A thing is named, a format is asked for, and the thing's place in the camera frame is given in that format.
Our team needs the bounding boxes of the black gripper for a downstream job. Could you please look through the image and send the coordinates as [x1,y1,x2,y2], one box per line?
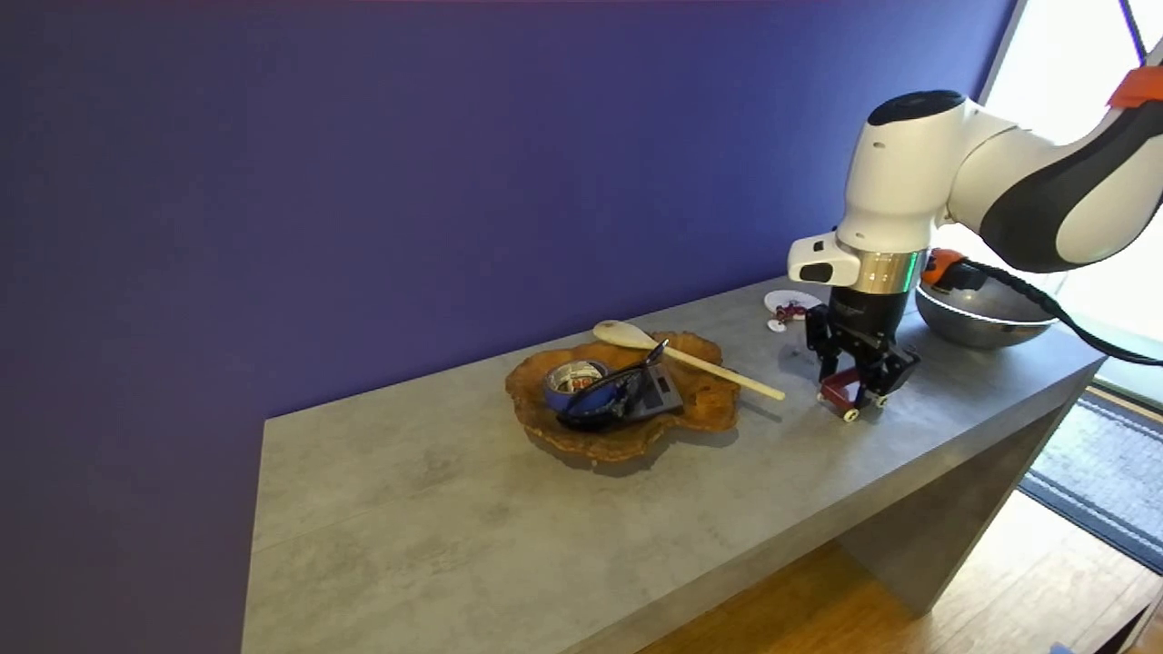
[805,292,924,411]

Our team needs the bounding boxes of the red toy trolley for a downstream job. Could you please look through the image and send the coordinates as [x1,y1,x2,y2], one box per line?
[816,366,871,428]

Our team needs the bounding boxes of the toy penny-farthing bicycle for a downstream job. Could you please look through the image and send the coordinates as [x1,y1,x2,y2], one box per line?
[758,282,827,338]

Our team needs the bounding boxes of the small orange object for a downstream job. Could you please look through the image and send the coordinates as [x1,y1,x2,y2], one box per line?
[921,247,973,292]

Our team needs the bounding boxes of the large metal bowl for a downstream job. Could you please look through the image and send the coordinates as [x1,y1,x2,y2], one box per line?
[911,253,1060,354]

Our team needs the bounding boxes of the wooden spoon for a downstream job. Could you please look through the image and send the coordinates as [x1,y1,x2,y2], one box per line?
[587,316,788,407]

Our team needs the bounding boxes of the wooden tray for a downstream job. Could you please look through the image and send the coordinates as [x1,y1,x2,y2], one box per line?
[500,328,746,473]

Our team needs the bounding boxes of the black and blue tool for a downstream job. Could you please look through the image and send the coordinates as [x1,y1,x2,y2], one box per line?
[545,345,692,437]

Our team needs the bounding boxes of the striped floor mat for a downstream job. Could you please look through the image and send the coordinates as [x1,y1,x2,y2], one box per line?
[1016,385,1163,576]

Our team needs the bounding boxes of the small white cup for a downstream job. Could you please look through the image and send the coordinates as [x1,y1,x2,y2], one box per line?
[545,358,607,399]

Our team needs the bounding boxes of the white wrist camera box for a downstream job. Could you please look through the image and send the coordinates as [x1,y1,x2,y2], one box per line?
[786,233,865,295]

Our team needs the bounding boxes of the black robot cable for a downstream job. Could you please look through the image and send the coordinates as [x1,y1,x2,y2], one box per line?
[938,257,1163,370]

